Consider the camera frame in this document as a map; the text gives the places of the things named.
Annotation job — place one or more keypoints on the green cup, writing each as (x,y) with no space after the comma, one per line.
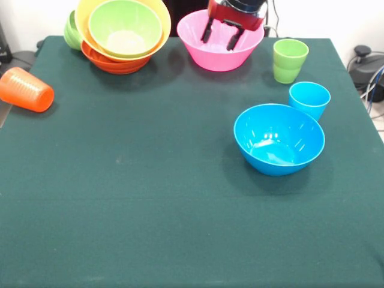
(289,69)

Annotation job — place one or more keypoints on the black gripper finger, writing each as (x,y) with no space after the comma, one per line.
(207,31)
(235,40)

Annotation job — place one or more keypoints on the dark green tablecloth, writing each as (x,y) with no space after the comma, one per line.
(192,234)

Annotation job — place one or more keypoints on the black power plug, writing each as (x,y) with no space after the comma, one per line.
(267,31)

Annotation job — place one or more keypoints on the red-orange cup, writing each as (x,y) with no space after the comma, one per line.
(25,90)

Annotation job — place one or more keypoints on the large pink bowl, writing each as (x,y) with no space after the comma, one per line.
(220,58)

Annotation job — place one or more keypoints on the red-orange bowl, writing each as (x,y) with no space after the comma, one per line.
(117,67)

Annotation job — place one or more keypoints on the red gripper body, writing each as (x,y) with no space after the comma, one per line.
(234,18)

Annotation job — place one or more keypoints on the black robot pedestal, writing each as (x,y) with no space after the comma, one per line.
(189,9)

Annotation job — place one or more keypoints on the small green bowl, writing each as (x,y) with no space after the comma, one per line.
(70,36)

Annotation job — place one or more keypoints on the black stand base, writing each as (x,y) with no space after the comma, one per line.
(366,66)

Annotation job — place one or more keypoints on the light blue cup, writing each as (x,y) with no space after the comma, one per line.
(310,100)

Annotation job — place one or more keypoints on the large orange bowl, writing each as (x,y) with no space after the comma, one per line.
(82,24)

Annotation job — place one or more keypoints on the large green bowl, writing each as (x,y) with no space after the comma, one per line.
(126,27)

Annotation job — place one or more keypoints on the light blue bowl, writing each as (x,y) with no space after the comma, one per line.
(279,141)

